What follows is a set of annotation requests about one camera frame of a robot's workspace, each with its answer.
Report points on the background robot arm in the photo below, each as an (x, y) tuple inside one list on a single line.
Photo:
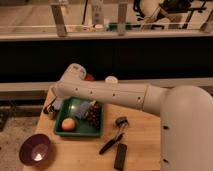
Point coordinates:
[(178, 12)]

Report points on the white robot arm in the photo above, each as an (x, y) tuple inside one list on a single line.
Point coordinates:
[(186, 114)]

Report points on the white paper cup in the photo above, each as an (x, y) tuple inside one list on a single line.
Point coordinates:
[(111, 79)]

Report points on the small metal cup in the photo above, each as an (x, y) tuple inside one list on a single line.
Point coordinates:
[(50, 112)]

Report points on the dark grape bunch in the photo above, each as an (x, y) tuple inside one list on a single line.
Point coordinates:
[(93, 115)]

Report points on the blue sponge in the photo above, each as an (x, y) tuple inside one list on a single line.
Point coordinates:
[(82, 109)]

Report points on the green plastic tray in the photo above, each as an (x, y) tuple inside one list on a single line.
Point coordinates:
[(83, 128)]

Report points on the wooden board table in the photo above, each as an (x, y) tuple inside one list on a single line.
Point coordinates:
[(142, 138)]

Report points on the orange fruit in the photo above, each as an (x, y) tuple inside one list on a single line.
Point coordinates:
[(68, 124)]

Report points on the black rectangular remote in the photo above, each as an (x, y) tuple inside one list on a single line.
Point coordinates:
[(120, 156)]

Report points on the purple bowl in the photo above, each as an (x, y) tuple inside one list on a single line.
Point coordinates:
[(35, 149)]

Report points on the black handled dish brush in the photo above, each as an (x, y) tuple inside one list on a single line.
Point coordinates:
[(121, 123)]

